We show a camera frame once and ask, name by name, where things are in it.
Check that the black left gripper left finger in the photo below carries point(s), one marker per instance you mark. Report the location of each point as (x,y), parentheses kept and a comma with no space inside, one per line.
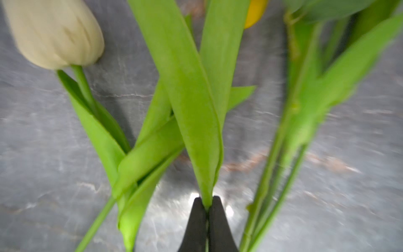
(195,236)

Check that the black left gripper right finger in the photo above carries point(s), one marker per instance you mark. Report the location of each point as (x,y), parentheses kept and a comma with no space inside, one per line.
(220,238)

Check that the yellow tulip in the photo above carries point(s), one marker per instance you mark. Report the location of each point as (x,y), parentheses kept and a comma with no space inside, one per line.
(191,99)

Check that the white tulip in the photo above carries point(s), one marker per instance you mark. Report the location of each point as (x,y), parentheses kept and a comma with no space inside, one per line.
(65,37)

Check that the orange tulip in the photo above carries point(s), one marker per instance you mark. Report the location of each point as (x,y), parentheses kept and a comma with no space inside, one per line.
(332,46)

